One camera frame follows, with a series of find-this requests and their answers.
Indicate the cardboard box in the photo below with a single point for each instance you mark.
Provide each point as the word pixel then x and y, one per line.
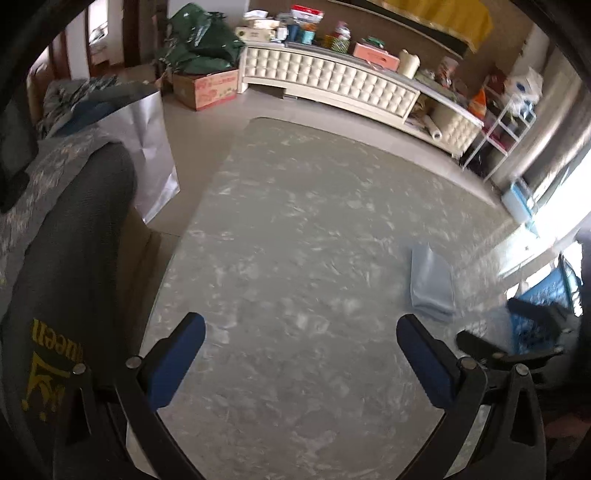
pixel 207 90

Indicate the red and white packet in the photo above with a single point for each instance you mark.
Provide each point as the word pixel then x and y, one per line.
pixel 307 11

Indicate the yellow hanging cloth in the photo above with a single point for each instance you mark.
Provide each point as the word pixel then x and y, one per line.
pixel 452 21

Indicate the white plastic bag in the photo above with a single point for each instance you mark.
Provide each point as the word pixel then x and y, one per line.
pixel 524 85

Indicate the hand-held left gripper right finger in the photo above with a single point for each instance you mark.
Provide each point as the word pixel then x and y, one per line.
pixel 424 364

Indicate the grey patterned cloth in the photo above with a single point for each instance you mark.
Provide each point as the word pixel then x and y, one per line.
pixel 46 180

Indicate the white tufted cabinet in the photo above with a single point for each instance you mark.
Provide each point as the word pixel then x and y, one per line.
pixel 332 79

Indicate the orange bag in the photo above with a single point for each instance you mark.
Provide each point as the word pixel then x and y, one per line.
pixel 478 104

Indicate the tissue box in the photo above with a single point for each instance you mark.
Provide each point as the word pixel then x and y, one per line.
pixel 254 33

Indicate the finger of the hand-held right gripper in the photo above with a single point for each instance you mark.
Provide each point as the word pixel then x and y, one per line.
pixel 475 344
pixel 538 313

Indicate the blue plastic basket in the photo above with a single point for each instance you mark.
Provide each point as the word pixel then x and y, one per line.
pixel 549 295

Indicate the white paper roll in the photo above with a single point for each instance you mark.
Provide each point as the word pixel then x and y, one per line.
pixel 434 129

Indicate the grey printed blanket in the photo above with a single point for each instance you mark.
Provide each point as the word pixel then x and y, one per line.
pixel 60 99

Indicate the tan bag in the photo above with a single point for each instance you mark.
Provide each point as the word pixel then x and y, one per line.
pixel 422 109

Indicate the silver paper bag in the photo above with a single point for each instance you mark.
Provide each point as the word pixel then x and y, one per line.
pixel 147 152

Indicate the pink box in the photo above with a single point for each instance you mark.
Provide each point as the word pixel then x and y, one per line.
pixel 376 56

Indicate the black mesh chair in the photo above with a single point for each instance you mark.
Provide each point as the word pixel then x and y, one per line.
pixel 69 258

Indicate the cream thread spool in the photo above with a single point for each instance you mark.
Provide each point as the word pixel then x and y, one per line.
pixel 408 64

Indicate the green plastic bag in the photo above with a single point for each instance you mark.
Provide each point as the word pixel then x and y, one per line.
pixel 198 41

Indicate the pink packet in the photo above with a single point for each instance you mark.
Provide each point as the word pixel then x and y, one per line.
pixel 446 70

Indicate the wooden door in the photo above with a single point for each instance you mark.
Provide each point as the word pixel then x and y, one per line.
pixel 108 27

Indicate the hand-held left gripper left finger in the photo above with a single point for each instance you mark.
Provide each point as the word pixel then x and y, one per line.
pixel 180 351

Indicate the light blue towel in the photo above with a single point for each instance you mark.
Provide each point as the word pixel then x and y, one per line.
pixel 431 286

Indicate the white metal rack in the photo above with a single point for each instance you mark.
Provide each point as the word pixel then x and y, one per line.
pixel 501 113

